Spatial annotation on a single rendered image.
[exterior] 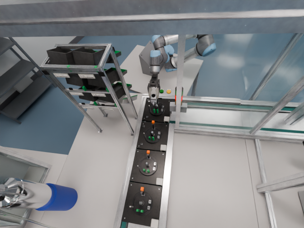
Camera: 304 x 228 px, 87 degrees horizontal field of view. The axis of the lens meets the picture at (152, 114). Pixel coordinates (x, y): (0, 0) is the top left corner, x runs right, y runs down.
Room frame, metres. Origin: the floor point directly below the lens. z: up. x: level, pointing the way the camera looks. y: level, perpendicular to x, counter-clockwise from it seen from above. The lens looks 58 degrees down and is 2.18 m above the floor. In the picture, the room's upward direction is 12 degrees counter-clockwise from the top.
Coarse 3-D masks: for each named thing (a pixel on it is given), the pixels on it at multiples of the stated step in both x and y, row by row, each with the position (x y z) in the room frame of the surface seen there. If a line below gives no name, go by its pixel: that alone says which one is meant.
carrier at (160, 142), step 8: (144, 128) 0.62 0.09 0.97; (152, 128) 0.59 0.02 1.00; (160, 128) 0.59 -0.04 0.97; (168, 128) 0.58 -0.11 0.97; (144, 136) 0.54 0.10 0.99; (152, 136) 0.53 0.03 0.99; (160, 136) 0.51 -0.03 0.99; (144, 144) 0.48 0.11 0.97; (152, 144) 0.47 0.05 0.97; (160, 144) 0.45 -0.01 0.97
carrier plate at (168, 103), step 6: (150, 102) 0.88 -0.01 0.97; (162, 102) 0.85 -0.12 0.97; (168, 102) 0.83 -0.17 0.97; (144, 108) 0.83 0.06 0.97; (168, 108) 0.77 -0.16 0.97; (144, 114) 0.76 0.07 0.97; (150, 114) 0.75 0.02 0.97; (162, 114) 0.72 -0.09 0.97; (168, 114) 0.71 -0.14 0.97; (144, 120) 0.70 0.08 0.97; (150, 120) 0.69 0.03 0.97; (156, 120) 0.67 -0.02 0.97; (162, 120) 0.66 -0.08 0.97
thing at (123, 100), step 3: (123, 96) 0.98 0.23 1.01; (132, 96) 0.88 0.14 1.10; (135, 96) 0.92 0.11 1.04; (120, 99) 0.89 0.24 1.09; (123, 99) 0.78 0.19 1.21; (126, 99) 0.81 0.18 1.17; (132, 99) 0.87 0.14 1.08; (135, 99) 0.91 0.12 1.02; (120, 102) 0.79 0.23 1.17; (123, 102) 0.77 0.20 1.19; (126, 102) 0.80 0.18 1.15
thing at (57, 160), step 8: (24, 152) 0.69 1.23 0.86; (32, 152) 0.68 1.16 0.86; (40, 152) 0.66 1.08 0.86; (48, 152) 0.64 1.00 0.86; (40, 160) 0.58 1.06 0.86; (48, 160) 0.57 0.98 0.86; (56, 160) 0.55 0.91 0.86; (64, 160) 0.54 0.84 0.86; (56, 168) 0.48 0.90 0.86; (48, 176) 0.42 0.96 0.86; (56, 176) 0.41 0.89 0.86; (32, 216) 0.15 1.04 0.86; (40, 216) 0.14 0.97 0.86; (32, 224) 0.10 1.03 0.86
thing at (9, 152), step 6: (0, 150) 0.49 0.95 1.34; (6, 150) 0.50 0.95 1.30; (12, 150) 0.51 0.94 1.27; (18, 156) 0.49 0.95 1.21; (24, 156) 0.51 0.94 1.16; (36, 162) 0.49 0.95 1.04; (42, 162) 0.51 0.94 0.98; (48, 168) 0.48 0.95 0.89; (42, 180) 0.39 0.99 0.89; (30, 210) 0.19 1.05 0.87; (24, 222) 0.12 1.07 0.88
